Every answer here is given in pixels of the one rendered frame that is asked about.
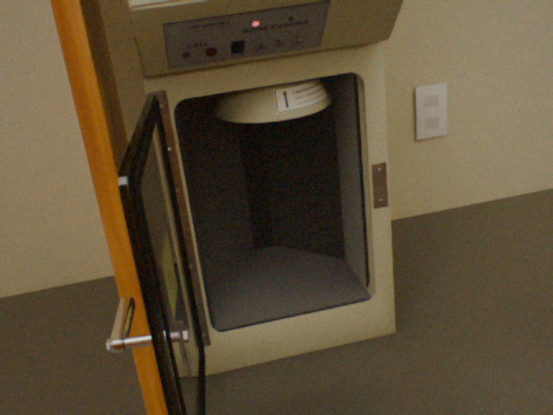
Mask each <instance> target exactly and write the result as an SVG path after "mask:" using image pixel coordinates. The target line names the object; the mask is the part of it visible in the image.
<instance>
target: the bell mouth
mask: <svg viewBox="0 0 553 415"><path fill-rule="evenodd" d="M331 102H332V97H331V96H330V94H329V92H328V89H327V88H326V87H325V85H324V83H323V81H322V79H321V77H318V78H313V79H307V80H302V81H297V82H287V83H282V84H276V85H270V86H261V87H255V88H250V89H245V90H240V91H230V92H225V93H220V94H219V95H218V98H217V101H216V106H215V109H214V115H215V116H216V117H217V118H219V119H222V120H225V121H229V122H234V123H243V124H260V123H271V122H278V121H284V120H289V119H297V118H300V117H304V116H307V115H310V114H314V113H316V112H319V111H320V110H323V109H325V108H326V107H328V106H329V105H330V104H331Z"/></svg>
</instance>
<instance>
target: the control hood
mask: <svg viewBox="0 0 553 415"><path fill-rule="evenodd" d="M325 1H331V2H330V5H329V8H328V15H327V20H326V23H325V26H324V31H323V38H322V41H321V44H320V47H315V48H310V49H300V50H294V51H289V52H283V53H277V54H267V55H262V56H256V57H250V58H240V59H235V60H229V61H223V62H218V63H208V64H202V65H196V66H191V67H185V68H175V69H169V66H168V59H167V53H166V46H165V33H164V27H163V24H167V23H174V22H180V21H191V20H197V19H202V18H208V17H214V16H226V15H232V14H238V13H244V12H255V11H261V10H267V9H273V8H279V7H290V6H296V5H302V4H308V3H314V2H325ZM403 1H404V0H128V3H129V8H130V12H131V17H132V20H131V25H132V27H133V29H134V34H135V38H136V43H137V51H138V55H139V59H140V64H141V69H142V75H145V77H151V76H156V75H162V74H167V73H173V72H183V71H188V70H194V69H200V68H210V67H215V66H221V65H226V64H232V63H242V62H248V61H253V60H259V59H265V58H275V57H281V56H286V55H292V54H302V53H308V52H313V51H319V50H324V49H334V48H340V47H345V46H351V45H357V44H367V43H372V42H378V41H383V40H388V38H390V35H391V34H392V31H393V27H394V25H395V23H396V20H397V17H398V14H399V12H400V10H401V7H402V4H403Z"/></svg>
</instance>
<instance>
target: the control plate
mask: <svg viewBox="0 0 553 415"><path fill-rule="evenodd" d="M330 2H331V1H325V2H314V3H308V4H302V5H296V6H290V7H279V8H273V9H267V10H261V11H255V12H244V13H238V14H232V15H226V16H214V17H208V18H202V19H197V20H191V21H180V22H174V23H167V24H163V27H164V33H165V46H166V53H167V59H168V66H169V69H175V68H185V67H191V66H196V65H202V64H208V63H218V62H223V61H229V60H235V59H240V58H250V57H256V56H262V55H267V54H277V53H283V52H289V51H294V50H300V49H310V48H315V47H320V44H321V41H322V38H323V31H324V26H325V23H326V20H327V15H328V8H329V5H330ZM288 16H295V19H294V20H293V21H287V20H286V18H287V17H288ZM253 21H260V25H259V26H256V27H253V26H251V23H252V22H253ZM297 35H302V36H303V37H302V39H301V41H298V40H296V39H295V37H296V36H297ZM280 37H281V38H283V41H282V44H279V43H277V39H278V38H280ZM240 40H244V52H243V53H241V54H231V42H235V41H240ZM260 40H262V41H264V44H263V47H260V46H259V45H257V42H258V41H260ZM209 48H216V49H217V54H216V55H214V56H207V55H206V50H207V49H209ZM186 52H189V53H190V54H191V56H190V57H188V58H183V56H182V54H183V53H186Z"/></svg>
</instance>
